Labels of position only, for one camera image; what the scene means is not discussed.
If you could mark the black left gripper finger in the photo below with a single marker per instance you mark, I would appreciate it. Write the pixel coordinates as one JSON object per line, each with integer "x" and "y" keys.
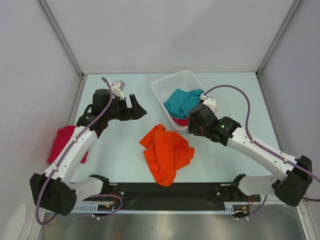
{"x": 137, "y": 112}
{"x": 134, "y": 103}

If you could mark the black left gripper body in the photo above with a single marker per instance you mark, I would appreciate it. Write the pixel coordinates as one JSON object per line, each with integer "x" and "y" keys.
{"x": 118, "y": 110}

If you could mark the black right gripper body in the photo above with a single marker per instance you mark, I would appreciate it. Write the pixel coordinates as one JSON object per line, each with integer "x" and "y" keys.
{"x": 202, "y": 132}

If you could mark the white plastic mesh basket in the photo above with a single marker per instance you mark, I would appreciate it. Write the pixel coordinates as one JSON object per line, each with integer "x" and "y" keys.
{"x": 164, "y": 87}

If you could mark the orange t shirt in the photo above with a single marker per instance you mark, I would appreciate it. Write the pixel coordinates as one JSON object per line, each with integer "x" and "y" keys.
{"x": 165, "y": 153}

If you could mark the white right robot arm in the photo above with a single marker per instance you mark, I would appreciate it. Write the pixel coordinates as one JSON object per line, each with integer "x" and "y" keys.
{"x": 290, "y": 177}

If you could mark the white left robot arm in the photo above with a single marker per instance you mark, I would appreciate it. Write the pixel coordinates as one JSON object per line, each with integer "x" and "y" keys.
{"x": 89, "y": 128}

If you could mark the pink t shirt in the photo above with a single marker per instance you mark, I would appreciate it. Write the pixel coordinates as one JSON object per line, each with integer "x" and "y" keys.
{"x": 182, "y": 122}

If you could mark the teal t shirt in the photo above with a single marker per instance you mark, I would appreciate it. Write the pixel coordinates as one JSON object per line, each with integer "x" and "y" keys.
{"x": 181, "y": 102}

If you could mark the folded red t shirt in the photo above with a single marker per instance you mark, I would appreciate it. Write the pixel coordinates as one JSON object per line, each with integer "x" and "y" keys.
{"x": 62, "y": 138}

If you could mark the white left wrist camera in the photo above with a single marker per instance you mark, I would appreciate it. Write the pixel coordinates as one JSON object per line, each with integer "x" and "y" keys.
{"x": 117, "y": 89}

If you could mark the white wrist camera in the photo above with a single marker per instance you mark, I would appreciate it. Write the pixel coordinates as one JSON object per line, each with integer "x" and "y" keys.
{"x": 209, "y": 102}
{"x": 117, "y": 89}

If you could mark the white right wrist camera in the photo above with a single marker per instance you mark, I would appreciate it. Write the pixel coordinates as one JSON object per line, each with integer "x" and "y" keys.
{"x": 209, "y": 102}

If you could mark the aluminium frame rail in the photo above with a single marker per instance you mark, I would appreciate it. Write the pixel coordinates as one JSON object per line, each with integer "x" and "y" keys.
{"x": 60, "y": 198}

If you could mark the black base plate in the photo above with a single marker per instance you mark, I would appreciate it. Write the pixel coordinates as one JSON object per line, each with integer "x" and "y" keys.
{"x": 190, "y": 196}

